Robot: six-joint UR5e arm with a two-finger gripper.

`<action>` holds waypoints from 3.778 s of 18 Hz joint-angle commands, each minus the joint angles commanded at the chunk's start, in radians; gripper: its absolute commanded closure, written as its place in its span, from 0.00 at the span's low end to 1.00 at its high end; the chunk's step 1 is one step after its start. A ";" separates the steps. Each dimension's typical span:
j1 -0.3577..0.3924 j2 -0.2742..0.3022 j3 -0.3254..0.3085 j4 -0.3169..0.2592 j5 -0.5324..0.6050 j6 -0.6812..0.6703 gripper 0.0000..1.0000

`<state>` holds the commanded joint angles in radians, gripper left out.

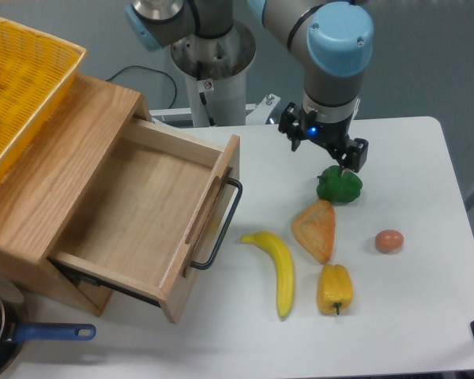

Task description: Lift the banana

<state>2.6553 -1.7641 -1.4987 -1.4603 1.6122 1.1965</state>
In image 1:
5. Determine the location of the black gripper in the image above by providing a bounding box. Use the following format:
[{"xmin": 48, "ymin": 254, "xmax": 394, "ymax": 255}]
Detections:
[{"xmin": 278, "ymin": 102, "xmax": 369, "ymax": 172}]

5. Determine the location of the yellow banana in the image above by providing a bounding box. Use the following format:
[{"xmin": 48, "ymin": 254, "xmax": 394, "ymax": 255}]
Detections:
[{"xmin": 240, "ymin": 231, "xmax": 295, "ymax": 320}]

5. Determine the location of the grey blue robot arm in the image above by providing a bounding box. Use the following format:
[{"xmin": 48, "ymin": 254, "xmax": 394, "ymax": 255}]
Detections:
[{"xmin": 125, "ymin": 1, "xmax": 374, "ymax": 172}]

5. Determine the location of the green bell pepper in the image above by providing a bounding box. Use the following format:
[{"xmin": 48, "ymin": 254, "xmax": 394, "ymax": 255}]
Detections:
[{"xmin": 316, "ymin": 166, "xmax": 363, "ymax": 204}]

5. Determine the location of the orange bread slice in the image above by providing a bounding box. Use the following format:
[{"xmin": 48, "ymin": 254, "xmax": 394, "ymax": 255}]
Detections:
[{"xmin": 291, "ymin": 200, "xmax": 336, "ymax": 265}]

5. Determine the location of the brown egg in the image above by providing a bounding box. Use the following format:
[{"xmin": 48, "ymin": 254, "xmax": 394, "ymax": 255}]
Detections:
[{"xmin": 374, "ymin": 229, "xmax": 404, "ymax": 253}]

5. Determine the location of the yellow bell pepper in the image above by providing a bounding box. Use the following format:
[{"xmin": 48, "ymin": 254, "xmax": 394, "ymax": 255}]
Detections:
[{"xmin": 316, "ymin": 264, "xmax": 353, "ymax": 315}]

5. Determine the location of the open wooden drawer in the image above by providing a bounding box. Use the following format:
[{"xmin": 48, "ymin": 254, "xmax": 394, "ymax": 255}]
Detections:
[{"xmin": 49, "ymin": 119, "xmax": 240, "ymax": 323}]

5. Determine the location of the wooden drawer cabinet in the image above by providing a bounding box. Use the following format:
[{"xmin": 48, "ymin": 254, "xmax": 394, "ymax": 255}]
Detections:
[{"xmin": 0, "ymin": 75, "xmax": 150, "ymax": 316}]

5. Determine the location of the yellow plastic basket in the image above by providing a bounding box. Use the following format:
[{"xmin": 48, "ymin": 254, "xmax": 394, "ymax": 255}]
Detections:
[{"xmin": 0, "ymin": 17, "xmax": 86, "ymax": 181}]

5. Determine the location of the black metal drawer handle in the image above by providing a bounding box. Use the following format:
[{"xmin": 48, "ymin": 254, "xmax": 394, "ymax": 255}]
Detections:
[{"xmin": 190, "ymin": 178, "xmax": 243, "ymax": 271}]

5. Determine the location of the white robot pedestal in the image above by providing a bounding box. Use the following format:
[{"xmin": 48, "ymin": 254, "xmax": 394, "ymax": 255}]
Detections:
[{"xmin": 171, "ymin": 21, "xmax": 256, "ymax": 127}]

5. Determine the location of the black cable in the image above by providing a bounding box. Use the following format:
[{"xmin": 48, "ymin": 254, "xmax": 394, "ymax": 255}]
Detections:
[{"xmin": 105, "ymin": 65, "xmax": 178, "ymax": 111}]

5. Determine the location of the blue handled saucepan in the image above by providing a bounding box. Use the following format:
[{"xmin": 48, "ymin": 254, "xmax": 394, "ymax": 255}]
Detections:
[{"xmin": 0, "ymin": 280, "xmax": 96, "ymax": 374}]

